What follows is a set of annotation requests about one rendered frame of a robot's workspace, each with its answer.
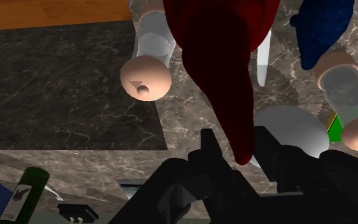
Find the salt shaker with peach caps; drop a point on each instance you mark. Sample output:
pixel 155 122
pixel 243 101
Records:
pixel 149 74

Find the blue pointed hat figure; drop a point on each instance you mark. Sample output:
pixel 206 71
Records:
pixel 321 28

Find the green box with yellow edge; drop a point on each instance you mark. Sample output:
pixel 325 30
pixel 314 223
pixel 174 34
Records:
pixel 335 131

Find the grey ball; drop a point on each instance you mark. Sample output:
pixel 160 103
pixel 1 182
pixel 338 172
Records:
pixel 290 127

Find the pepper shaker with peach caps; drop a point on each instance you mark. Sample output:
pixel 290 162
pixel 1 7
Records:
pixel 349 99

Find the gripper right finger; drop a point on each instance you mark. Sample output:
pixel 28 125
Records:
pixel 321 180

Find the white plastic knife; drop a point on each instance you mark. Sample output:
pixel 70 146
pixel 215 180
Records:
pixel 264 62

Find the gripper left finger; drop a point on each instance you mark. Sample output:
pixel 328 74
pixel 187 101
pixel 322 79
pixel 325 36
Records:
pixel 178 186

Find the dark green labelled bottle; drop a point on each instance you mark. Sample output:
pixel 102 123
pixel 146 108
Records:
pixel 26 192

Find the red pointed hat figure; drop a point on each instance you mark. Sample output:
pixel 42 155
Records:
pixel 219 62

